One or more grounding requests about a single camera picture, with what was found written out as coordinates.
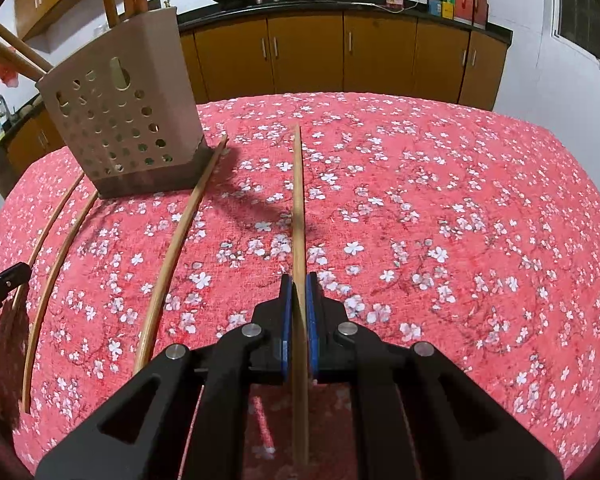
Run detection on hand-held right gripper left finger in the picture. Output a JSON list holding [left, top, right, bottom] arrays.
[[35, 272, 295, 480]]

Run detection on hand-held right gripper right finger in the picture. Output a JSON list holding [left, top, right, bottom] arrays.
[[305, 272, 565, 480]]

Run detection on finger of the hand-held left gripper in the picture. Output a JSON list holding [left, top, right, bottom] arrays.
[[0, 262, 32, 322]]

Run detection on beige perforated utensil holder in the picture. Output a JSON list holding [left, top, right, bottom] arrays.
[[34, 0, 213, 200]]

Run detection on red floral tablecloth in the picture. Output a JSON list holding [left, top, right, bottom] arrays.
[[0, 91, 600, 480]]

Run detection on red hanging plastic bag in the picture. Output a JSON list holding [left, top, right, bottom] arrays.
[[0, 59, 22, 86]]

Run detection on wooden base cabinets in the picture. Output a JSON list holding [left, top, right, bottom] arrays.
[[4, 7, 511, 173]]

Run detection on black kitchen countertop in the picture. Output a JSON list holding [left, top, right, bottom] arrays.
[[0, 0, 513, 166]]

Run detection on gas stove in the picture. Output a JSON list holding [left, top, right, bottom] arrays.
[[215, 0, 351, 7]]

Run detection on red boxes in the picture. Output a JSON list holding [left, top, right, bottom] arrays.
[[454, 0, 489, 28]]

